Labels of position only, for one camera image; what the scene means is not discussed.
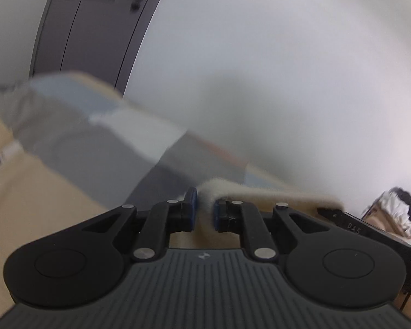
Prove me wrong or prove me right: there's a grey door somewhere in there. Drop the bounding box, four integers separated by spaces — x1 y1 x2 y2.
29 0 176 94

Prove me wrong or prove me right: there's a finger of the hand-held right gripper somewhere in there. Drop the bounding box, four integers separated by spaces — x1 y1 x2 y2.
317 207 345 220

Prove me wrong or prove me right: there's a patchwork bed quilt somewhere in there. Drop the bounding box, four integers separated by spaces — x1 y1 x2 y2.
0 71 364 320

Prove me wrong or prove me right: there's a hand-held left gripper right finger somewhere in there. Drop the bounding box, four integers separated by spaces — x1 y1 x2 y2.
213 199 333 261

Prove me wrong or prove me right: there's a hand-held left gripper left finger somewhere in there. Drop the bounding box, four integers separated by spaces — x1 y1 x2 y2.
80 187 197 262

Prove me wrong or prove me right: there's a cream striped sweater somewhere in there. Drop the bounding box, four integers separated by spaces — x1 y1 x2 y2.
169 177 345 250

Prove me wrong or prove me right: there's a white crumpled cloth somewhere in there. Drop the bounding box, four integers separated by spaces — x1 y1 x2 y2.
375 192 411 242

